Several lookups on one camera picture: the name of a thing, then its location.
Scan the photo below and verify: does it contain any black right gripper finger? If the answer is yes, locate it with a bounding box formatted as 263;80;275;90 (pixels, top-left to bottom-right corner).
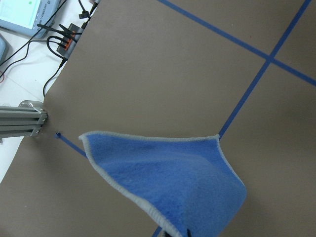
162;231;170;237

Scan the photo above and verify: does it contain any blue microfiber towel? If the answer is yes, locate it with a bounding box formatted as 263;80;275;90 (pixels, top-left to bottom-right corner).
80;131;247;237

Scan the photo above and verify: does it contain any black USB hub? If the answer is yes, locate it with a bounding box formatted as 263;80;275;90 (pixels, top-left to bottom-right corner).
57;23;83;59

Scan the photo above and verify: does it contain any teach pendant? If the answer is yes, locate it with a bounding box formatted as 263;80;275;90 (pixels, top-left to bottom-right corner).
0;0;60;39

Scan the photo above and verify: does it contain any aluminium camera post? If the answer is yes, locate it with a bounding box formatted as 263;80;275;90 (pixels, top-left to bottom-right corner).
0;100;48;139

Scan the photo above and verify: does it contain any black hub cable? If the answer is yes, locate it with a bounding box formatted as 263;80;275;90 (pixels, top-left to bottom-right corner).
43;58;68;97

